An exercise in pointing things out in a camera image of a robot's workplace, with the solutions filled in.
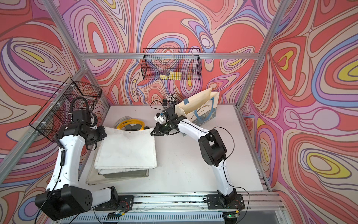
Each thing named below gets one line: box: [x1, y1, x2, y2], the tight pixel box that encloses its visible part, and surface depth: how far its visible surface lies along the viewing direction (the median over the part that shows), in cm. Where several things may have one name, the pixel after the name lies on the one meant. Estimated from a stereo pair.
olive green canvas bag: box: [103, 169, 149, 178], surface depth 80 cm
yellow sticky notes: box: [159, 71, 182, 81], surface depth 86 cm
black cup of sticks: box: [166, 93, 179, 110], surface depth 103 cm
